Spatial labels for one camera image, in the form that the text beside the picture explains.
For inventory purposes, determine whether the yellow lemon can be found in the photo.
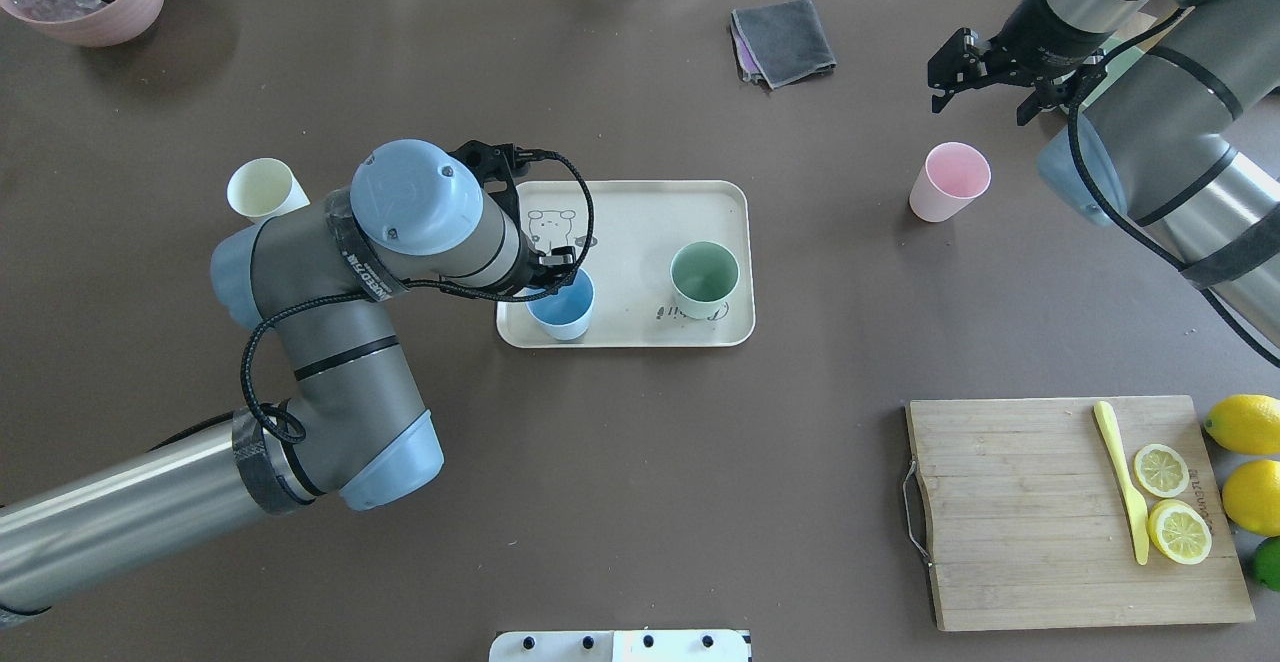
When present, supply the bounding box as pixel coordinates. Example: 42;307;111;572
1222;460;1279;537
1203;394;1279;456

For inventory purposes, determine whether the green lime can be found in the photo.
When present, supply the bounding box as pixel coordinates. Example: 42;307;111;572
1251;537;1280;592

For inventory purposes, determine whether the pink plastic cup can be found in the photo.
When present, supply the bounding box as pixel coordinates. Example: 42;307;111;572
908;141;992;223

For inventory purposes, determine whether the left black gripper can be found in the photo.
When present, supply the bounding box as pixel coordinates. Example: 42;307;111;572
506;232;579;300

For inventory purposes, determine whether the blue plastic cup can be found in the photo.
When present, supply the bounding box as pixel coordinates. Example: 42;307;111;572
526;269;595;342

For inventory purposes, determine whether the cream rabbit tray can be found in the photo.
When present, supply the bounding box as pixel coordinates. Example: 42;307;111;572
495;179;755;350

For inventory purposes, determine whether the wooden cutting board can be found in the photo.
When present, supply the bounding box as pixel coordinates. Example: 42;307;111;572
906;396;1254;633

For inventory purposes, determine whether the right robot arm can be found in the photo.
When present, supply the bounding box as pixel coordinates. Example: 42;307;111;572
928;0;1279;362

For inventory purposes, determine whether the lemon slice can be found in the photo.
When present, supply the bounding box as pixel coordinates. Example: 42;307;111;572
1132;443;1190;499
1147;499;1212;565

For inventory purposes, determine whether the grey folded cloth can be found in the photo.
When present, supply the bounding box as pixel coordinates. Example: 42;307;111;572
730;0;837;90

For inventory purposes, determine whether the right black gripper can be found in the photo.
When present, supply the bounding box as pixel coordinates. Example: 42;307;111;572
927;27;1103;125

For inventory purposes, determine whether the yellow plastic knife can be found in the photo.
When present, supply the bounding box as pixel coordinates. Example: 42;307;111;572
1093;400;1151;566

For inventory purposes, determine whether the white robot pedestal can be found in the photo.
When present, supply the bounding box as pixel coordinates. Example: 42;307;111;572
488;627;753;661

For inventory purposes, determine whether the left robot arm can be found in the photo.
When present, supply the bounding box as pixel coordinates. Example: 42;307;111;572
1;140;585;627

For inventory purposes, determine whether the cream plastic cup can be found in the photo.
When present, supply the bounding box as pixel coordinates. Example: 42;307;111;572
227;159;310;223

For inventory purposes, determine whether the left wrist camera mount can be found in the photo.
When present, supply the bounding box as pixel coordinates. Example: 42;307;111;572
449;141;548;222

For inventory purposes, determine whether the green plastic cup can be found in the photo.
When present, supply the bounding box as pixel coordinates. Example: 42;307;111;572
669;241;740;320

